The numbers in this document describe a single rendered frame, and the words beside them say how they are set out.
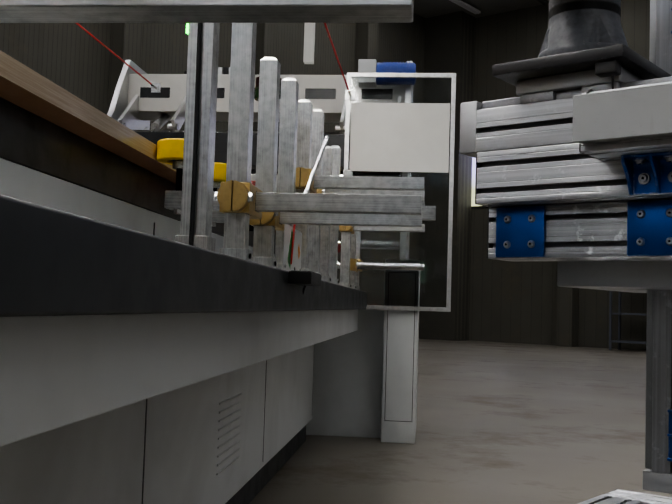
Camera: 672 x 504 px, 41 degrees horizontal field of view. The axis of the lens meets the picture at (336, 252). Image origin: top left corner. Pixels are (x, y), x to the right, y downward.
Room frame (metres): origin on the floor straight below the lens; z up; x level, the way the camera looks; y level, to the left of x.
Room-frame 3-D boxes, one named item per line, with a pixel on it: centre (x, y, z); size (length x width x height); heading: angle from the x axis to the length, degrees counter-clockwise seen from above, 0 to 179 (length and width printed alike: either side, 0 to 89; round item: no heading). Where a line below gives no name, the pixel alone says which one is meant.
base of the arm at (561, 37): (1.47, -0.40, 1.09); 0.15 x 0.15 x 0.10
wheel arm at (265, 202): (1.51, 0.08, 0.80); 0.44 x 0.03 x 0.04; 84
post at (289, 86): (1.97, 0.11, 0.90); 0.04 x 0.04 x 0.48; 84
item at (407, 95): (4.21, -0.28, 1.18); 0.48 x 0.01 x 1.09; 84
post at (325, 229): (2.72, 0.04, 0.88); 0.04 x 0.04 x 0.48; 84
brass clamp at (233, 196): (1.50, 0.16, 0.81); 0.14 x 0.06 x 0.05; 174
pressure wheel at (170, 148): (1.53, 0.27, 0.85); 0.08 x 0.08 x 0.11
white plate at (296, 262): (1.94, 0.09, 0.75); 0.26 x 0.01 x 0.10; 174
